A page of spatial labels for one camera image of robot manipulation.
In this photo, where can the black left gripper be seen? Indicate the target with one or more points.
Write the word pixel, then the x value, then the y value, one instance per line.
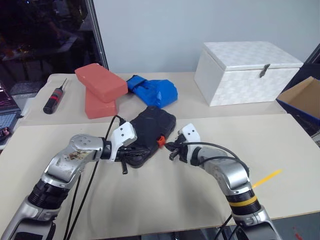
pixel 123 153

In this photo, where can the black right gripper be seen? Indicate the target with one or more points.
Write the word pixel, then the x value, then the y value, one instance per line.
pixel 182 150

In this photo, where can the black plastic tool case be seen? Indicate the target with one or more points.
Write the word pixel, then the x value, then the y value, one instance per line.
pixel 152 127

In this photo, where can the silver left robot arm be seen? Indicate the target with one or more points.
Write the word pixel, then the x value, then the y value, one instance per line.
pixel 67 160

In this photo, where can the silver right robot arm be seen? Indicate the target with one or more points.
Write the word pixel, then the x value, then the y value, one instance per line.
pixel 225 170

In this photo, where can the blue crumpled bag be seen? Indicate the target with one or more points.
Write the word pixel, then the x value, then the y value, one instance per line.
pixel 155 91

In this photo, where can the red brick block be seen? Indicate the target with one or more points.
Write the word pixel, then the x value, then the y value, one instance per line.
pixel 98 106
pixel 101 82

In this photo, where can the yellow tape strip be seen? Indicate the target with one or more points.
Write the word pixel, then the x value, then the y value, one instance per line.
pixel 267 178

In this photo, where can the black red screwdriver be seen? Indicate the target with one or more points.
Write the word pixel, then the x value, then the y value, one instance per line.
pixel 53 98

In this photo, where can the white woven lidded box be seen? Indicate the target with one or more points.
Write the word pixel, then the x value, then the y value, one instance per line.
pixel 247 72

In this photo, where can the metal box clasp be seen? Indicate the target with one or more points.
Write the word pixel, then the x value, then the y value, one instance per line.
pixel 264 70

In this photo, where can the grey metal pillar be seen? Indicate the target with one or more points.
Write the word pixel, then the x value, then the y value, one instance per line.
pixel 98 35

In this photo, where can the laptop computer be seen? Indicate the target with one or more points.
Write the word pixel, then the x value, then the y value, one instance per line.
pixel 7 110

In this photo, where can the blue cardboard box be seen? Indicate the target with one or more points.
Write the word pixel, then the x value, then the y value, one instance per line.
pixel 302 100

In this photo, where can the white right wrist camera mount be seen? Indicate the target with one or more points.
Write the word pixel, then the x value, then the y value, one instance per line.
pixel 190 132

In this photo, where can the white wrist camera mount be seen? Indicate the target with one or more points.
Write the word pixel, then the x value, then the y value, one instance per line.
pixel 123 133
pixel 190 132

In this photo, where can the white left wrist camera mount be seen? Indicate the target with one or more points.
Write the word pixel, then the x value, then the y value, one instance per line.
pixel 123 133

